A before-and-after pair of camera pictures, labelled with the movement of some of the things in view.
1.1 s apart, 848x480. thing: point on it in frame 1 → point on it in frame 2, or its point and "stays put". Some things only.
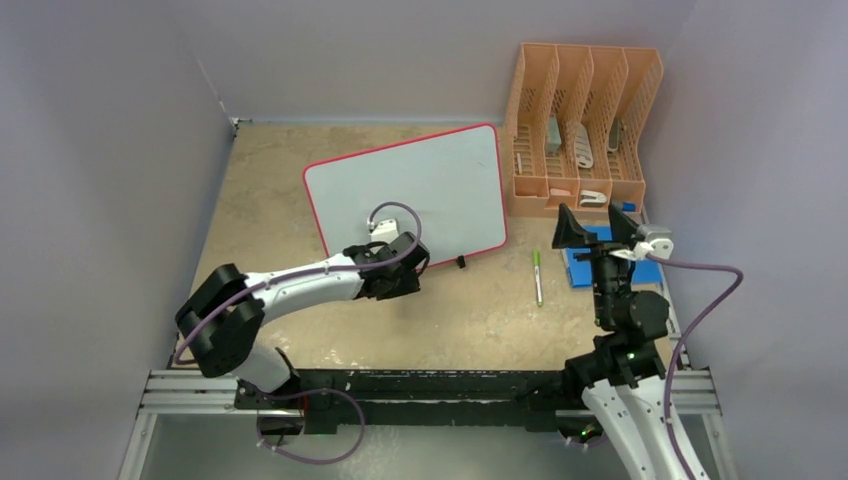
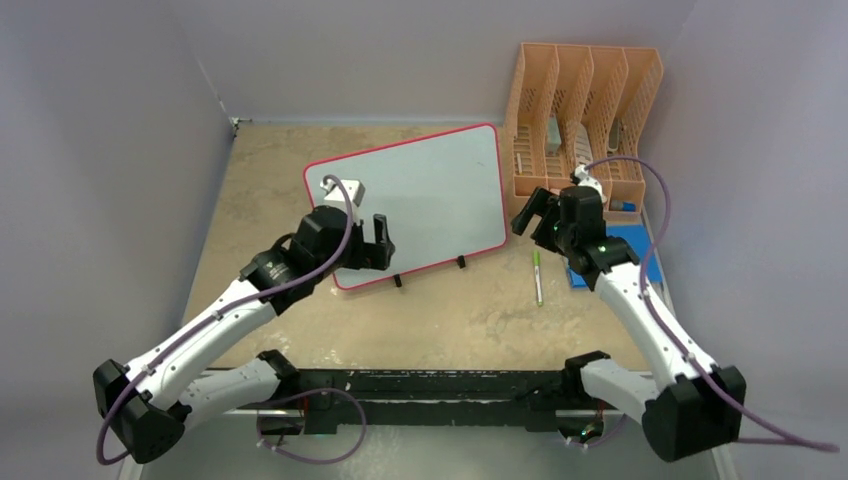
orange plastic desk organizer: x=578 y=126 stays put
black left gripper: x=407 y=285 → x=371 y=255
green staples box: x=554 y=140 stays put
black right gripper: x=622 y=230 → x=541 y=201
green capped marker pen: x=536 y=261 stays put
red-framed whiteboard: x=447 y=188 stays put
